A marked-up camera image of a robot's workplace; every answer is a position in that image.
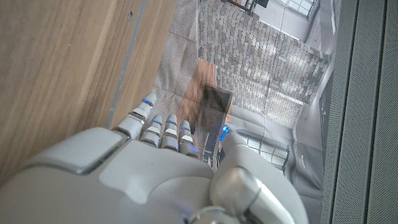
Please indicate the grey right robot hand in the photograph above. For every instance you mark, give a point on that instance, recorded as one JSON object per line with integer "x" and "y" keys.
{"x": 149, "y": 180}

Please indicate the printed office backdrop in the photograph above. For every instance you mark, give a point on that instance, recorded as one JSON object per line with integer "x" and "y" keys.
{"x": 264, "y": 62}

